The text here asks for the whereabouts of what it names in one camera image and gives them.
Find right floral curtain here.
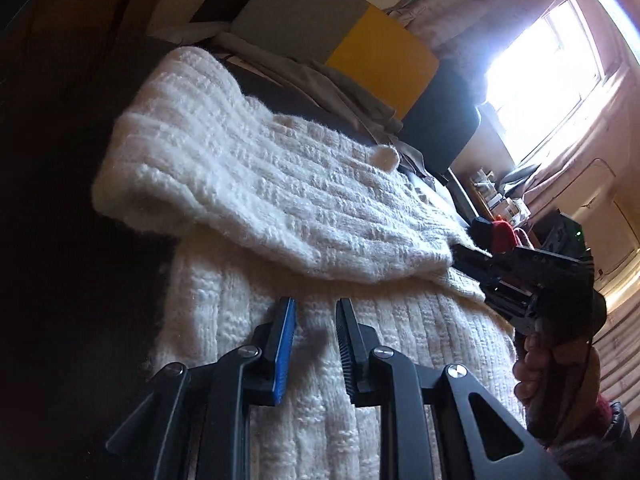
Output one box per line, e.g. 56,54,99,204
519,58,640,212

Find person right hand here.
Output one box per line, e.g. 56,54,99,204
512,331,604,449

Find wooden desk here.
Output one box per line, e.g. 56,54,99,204
469,179,503,220

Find black jacket right sleeve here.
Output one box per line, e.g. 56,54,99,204
548,394,639,479

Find black padded folding table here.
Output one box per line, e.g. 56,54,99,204
1,39,174,479

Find grey yellow blue headboard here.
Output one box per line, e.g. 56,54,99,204
231,0,480,176

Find grey hoodie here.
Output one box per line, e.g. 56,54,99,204
151,22,427,178

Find red knitted garment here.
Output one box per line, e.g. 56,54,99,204
489,218,521,255

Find left floral curtain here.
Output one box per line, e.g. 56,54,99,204
386,0,565,77

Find floral curtain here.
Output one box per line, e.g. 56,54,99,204
386,0,565,77
519,58,640,212

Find cream knitted sweater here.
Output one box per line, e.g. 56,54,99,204
92,47,524,479

